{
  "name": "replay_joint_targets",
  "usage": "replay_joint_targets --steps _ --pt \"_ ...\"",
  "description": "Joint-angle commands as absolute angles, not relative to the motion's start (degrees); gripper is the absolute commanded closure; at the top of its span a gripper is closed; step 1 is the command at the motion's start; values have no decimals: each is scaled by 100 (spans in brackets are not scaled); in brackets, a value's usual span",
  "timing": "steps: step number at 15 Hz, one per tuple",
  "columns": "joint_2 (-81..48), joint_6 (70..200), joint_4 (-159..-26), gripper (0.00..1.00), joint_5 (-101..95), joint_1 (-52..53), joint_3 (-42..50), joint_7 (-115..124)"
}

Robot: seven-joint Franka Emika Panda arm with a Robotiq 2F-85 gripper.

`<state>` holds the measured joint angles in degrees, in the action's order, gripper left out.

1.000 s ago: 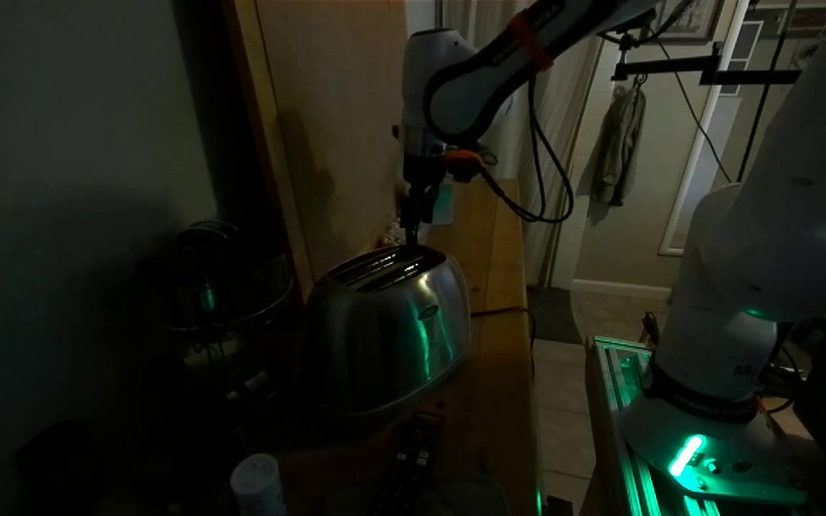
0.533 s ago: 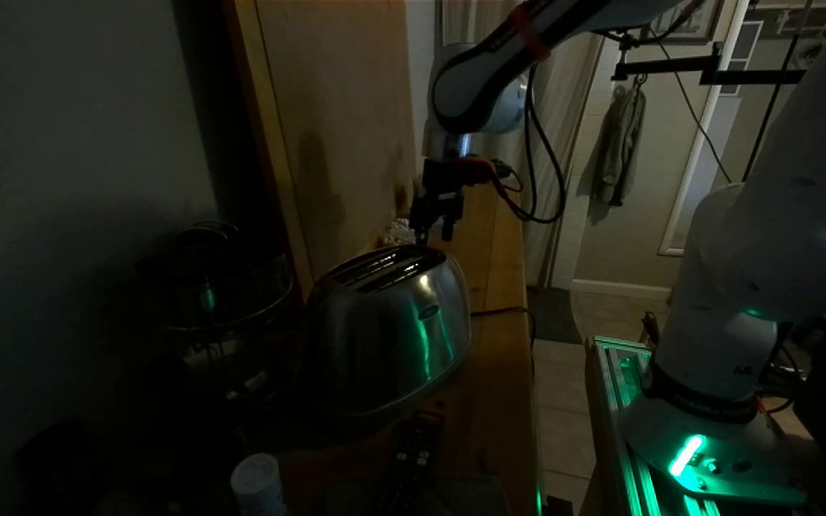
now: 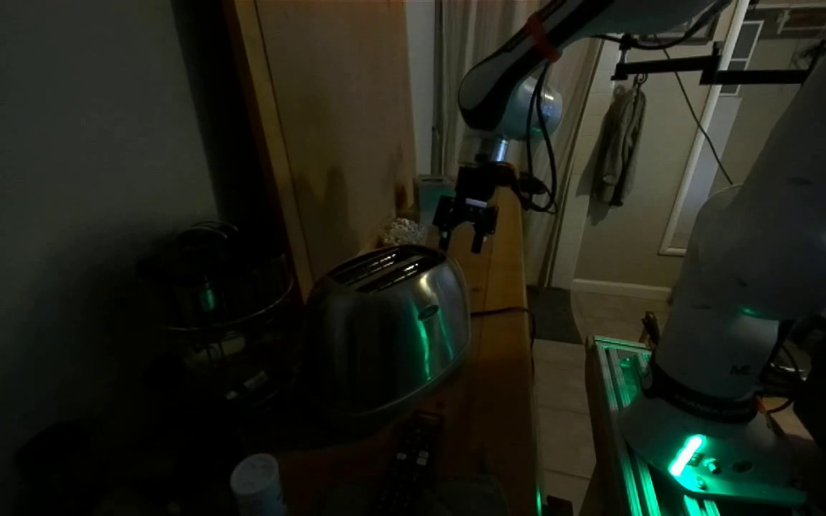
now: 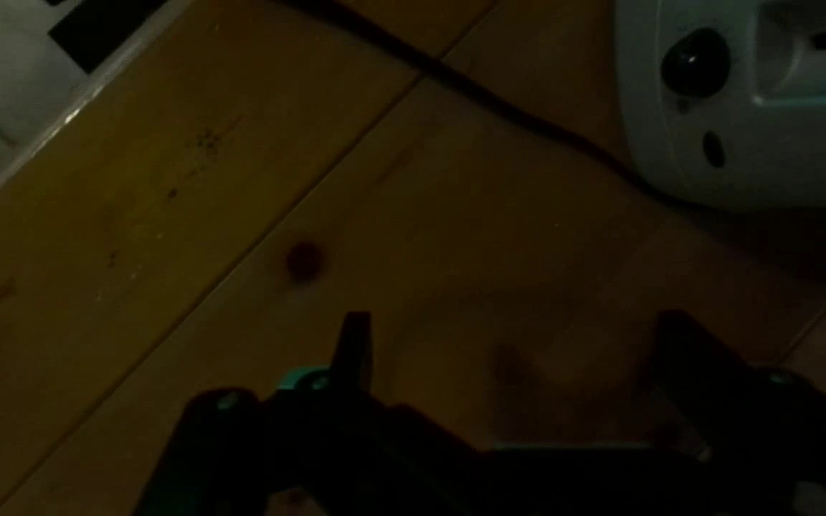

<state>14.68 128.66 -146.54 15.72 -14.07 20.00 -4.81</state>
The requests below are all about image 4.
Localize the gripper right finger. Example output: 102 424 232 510
648 310 826 516

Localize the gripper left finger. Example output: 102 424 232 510
133 310 489 516

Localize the white toaster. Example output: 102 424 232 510
614 0 826 213

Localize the black toaster knob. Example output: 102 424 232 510
660 27 731 99

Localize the black tape patch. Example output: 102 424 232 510
46 0 170 75

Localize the black cable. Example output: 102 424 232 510
280 0 679 207

